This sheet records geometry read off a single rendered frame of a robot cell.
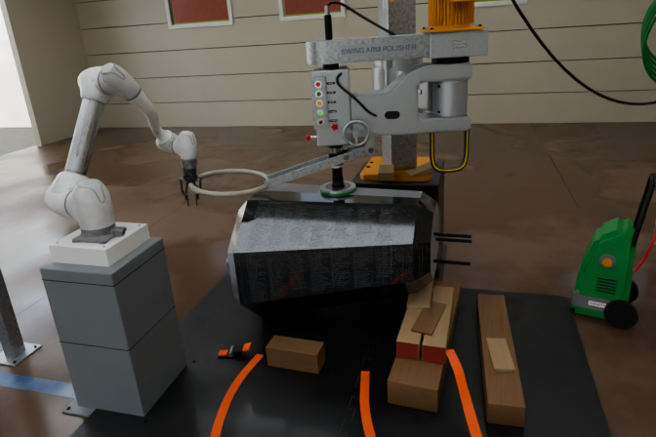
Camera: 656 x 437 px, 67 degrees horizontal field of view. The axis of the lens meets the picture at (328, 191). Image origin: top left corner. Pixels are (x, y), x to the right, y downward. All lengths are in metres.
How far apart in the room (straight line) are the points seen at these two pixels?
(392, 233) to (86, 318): 1.55
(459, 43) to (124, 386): 2.40
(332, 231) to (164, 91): 8.14
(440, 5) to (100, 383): 2.57
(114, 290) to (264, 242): 0.84
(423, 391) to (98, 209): 1.73
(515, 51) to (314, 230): 6.50
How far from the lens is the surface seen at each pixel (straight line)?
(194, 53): 10.06
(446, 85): 2.80
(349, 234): 2.68
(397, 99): 2.76
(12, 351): 3.61
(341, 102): 2.73
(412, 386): 2.51
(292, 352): 2.77
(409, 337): 2.64
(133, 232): 2.57
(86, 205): 2.49
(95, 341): 2.67
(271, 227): 2.82
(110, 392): 2.82
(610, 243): 3.20
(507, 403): 2.51
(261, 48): 9.44
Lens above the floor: 1.77
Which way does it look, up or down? 19 degrees down
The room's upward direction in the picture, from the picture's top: 4 degrees counter-clockwise
